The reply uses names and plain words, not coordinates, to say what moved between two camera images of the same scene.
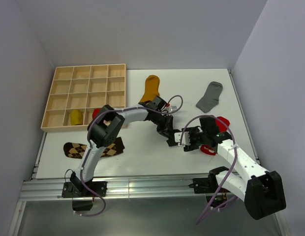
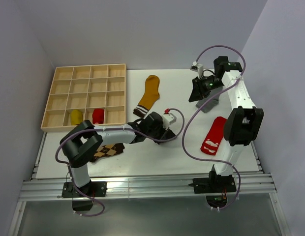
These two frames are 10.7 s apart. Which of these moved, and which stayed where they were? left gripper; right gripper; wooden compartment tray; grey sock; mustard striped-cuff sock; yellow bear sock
Moved: right gripper; left gripper
Stayed: mustard striped-cuff sock; yellow bear sock; grey sock; wooden compartment tray
